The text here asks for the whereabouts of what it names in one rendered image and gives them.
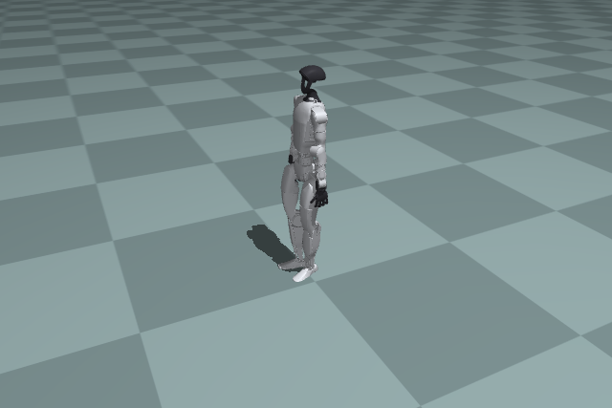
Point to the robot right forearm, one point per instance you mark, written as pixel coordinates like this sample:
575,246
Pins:
293,151

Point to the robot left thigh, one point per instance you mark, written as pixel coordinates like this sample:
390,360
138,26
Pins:
308,212

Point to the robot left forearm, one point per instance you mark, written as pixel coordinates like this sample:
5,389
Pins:
319,163

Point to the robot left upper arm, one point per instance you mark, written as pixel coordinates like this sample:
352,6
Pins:
319,119

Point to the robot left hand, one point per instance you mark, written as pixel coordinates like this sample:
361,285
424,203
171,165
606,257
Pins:
321,196

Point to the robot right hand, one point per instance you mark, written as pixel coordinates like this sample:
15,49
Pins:
291,161

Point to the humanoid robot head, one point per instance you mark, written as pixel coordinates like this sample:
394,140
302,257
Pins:
312,74

